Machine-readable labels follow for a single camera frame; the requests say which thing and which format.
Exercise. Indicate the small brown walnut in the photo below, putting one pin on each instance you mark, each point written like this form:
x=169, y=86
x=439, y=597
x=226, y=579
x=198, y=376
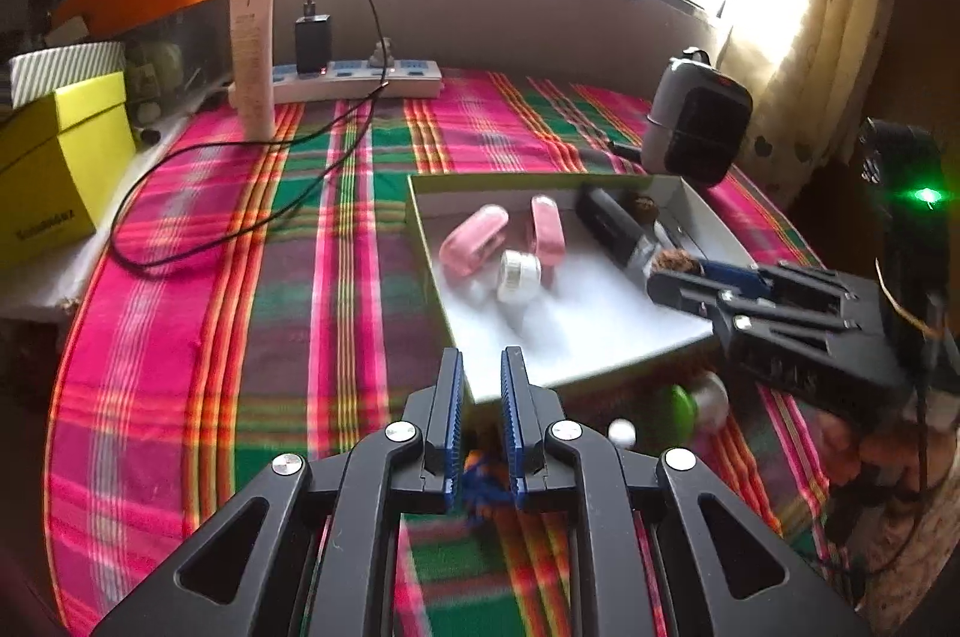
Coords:
x=643, y=209

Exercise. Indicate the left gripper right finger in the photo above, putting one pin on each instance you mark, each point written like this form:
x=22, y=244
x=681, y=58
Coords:
x=659, y=544

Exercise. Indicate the large brown walnut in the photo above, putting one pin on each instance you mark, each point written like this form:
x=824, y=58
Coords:
x=676, y=260

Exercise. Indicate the cream patterned curtain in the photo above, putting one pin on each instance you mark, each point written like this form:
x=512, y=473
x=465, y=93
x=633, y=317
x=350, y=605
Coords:
x=808, y=65

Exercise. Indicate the person's right hand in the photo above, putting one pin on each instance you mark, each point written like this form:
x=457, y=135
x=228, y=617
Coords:
x=901, y=447

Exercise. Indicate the grey knob white button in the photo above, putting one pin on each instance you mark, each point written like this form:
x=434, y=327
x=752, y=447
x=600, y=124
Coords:
x=622, y=433

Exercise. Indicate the black rectangular device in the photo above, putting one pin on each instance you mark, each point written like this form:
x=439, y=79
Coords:
x=630, y=246

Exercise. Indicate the white power strip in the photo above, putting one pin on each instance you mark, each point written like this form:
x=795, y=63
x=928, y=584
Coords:
x=353, y=79

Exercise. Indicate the white plug on strip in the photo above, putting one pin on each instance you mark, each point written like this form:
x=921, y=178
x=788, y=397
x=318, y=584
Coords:
x=383, y=54

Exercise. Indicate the black charger adapter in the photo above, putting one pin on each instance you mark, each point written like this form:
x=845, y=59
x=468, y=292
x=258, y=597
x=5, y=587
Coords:
x=313, y=43

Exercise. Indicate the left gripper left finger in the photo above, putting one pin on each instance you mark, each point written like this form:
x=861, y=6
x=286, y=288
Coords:
x=309, y=546

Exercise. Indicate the green white cardboard box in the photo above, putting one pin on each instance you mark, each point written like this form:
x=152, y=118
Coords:
x=588, y=323

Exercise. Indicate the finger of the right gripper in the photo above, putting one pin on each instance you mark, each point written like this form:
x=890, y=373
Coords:
x=703, y=297
x=794, y=285

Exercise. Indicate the green white roller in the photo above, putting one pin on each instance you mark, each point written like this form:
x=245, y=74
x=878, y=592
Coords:
x=682, y=411

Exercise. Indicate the white striped box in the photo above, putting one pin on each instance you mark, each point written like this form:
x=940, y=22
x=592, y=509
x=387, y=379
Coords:
x=31, y=75

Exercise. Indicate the small white jar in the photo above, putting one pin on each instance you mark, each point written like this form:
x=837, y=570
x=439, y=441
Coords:
x=519, y=277

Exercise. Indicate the white cosmetic tube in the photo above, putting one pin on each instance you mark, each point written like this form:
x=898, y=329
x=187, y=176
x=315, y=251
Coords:
x=251, y=31

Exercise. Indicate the yellow cardboard box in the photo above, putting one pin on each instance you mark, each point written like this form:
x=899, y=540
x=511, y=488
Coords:
x=63, y=157

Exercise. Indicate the pink oblong case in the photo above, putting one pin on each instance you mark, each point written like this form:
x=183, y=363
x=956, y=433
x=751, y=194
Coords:
x=466, y=249

